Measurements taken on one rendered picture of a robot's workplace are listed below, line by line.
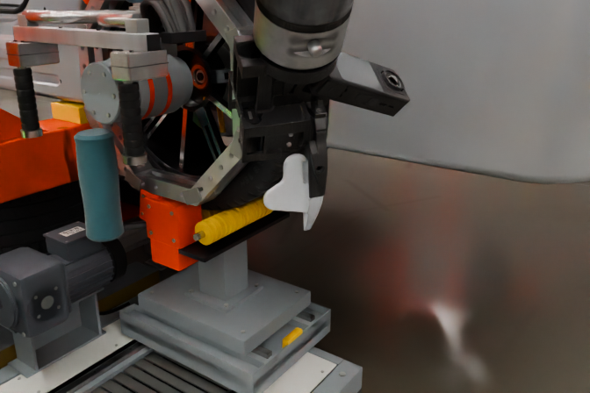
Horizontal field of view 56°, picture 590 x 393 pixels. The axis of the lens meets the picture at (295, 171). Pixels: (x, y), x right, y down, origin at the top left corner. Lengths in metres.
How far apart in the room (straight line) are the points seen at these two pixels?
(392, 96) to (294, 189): 0.13
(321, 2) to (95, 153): 0.99
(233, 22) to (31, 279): 0.79
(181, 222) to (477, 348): 1.02
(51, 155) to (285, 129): 1.24
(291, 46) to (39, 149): 1.30
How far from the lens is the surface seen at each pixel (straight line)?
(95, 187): 1.36
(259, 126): 0.49
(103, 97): 1.21
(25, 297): 1.51
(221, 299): 1.59
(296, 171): 0.54
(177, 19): 1.08
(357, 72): 0.52
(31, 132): 1.32
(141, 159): 1.05
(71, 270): 1.59
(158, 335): 1.64
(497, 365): 1.84
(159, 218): 1.39
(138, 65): 1.02
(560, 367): 1.90
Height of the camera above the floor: 1.05
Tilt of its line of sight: 18 degrees down
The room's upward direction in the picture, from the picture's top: straight up
